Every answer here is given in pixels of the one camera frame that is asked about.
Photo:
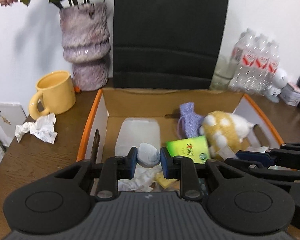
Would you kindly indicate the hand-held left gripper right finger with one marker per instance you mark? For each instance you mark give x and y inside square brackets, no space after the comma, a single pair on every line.
[164,162]

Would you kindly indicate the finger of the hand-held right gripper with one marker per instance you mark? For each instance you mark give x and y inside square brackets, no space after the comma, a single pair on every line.
[242,164]
[255,156]

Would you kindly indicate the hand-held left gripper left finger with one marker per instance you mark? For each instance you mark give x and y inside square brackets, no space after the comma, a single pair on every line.
[134,162]

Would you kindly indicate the white grey rounded object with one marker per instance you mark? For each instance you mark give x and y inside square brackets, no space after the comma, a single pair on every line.
[148,155]

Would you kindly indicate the green packet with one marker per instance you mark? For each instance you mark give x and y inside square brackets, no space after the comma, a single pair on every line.
[187,147]

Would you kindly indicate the clear plastic container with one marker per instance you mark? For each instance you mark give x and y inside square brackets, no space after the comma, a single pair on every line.
[137,132]

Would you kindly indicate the yellow white plush toy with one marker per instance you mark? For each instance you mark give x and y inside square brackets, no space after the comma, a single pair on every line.
[222,132]

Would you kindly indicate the purple knitted cloth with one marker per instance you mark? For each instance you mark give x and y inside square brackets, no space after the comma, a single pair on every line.
[188,120]

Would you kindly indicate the orange cardboard box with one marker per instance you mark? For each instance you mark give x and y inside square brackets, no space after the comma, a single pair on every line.
[140,105]

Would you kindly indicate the yellow sponge piece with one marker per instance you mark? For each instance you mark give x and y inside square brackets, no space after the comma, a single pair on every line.
[166,180]

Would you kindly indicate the crumpled white tissue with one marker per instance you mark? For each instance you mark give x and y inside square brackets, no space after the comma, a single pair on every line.
[140,180]

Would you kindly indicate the small patterned box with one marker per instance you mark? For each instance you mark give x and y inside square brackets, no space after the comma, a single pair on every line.
[292,93]

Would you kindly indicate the white round toy figure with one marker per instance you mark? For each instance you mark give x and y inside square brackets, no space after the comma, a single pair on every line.
[277,85]

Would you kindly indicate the clear glass jar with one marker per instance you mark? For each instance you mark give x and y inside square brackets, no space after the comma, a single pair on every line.
[223,73]

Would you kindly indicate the shrink-wrapped water bottle pack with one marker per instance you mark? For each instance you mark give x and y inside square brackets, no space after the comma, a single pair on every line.
[256,65]

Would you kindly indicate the crumpled white paper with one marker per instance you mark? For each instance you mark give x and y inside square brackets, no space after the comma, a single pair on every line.
[40,130]

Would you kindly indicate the yellow mug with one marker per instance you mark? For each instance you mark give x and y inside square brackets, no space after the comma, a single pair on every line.
[56,92]

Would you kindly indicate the purple white ribbed vase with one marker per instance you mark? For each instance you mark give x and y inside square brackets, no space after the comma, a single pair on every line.
[86,42]

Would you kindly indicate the black chair back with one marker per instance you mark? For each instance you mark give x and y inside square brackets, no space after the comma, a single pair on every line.
[165,30]

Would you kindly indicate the white booklet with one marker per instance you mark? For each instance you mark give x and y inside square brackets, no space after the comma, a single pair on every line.
[5,121]

